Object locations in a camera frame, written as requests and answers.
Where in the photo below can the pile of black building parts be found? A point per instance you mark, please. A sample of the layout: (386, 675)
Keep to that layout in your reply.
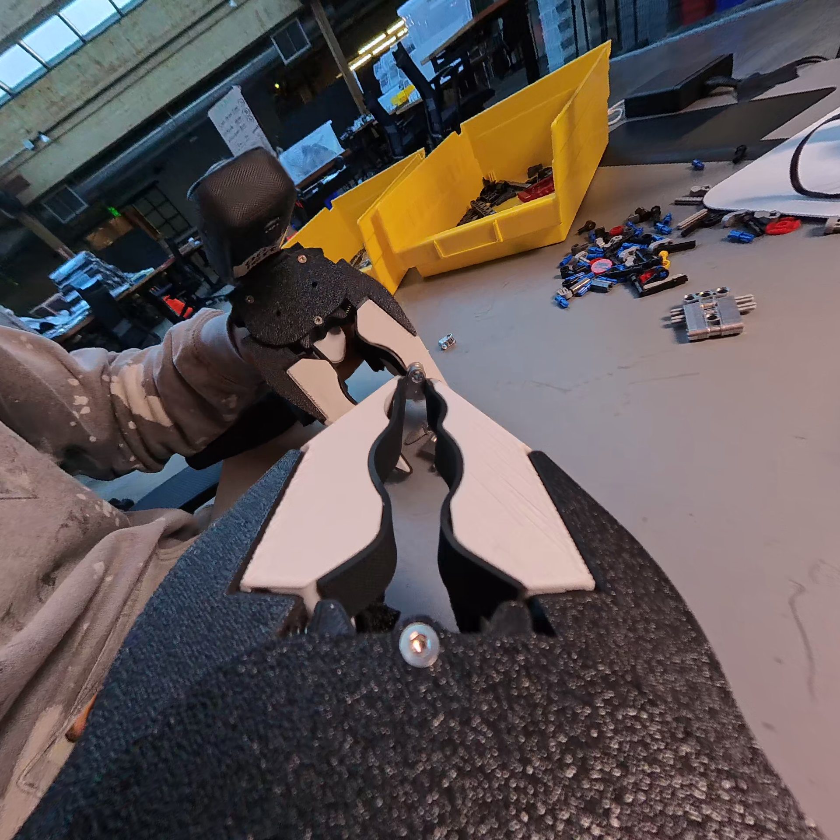
(505, 194)

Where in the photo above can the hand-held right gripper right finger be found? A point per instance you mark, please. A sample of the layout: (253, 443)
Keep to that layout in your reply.
(512, 512)

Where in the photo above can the pile of small coloured pieces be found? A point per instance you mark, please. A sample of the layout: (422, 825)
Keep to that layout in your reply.
(617, 263)

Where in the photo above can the small grey block piece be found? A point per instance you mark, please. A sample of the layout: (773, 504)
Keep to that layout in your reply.
(415, 374)

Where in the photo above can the black dimpled pad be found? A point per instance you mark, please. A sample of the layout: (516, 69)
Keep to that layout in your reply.
(250, 433)

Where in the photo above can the computer monitor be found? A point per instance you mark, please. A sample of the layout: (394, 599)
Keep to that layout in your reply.
(313, 148)

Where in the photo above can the small grey beam assembly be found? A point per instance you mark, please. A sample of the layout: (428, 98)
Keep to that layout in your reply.
(709, 315)

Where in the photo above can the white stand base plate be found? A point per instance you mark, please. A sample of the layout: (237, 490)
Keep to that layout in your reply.
(788, 184)

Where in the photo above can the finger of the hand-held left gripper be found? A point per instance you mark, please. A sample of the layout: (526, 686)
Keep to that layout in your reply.
(394, 341)
(322, 387)

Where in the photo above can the yellow bin with grey parts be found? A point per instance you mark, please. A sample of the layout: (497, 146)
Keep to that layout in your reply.
(355, 217)

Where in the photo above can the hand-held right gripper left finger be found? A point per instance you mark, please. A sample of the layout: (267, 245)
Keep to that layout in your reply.
(322, 512)

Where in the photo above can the red building part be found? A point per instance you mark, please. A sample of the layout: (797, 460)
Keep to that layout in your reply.
(536, 188)

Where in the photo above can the black power adapter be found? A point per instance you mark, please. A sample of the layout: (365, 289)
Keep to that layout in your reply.
(683, 85)

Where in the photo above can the yellow bin with black parts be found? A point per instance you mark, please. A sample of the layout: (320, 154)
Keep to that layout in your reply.
(525, 158)

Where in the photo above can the white paper sign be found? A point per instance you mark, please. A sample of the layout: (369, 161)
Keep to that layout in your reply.
(240, 118)

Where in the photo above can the black flat mat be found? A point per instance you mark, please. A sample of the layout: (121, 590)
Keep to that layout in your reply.
(722, 131)

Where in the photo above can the glass skylight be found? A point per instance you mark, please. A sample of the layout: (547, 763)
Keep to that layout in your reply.
(53, 40)

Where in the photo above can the grey desk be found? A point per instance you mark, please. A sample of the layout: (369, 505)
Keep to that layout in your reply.
(683, 499)

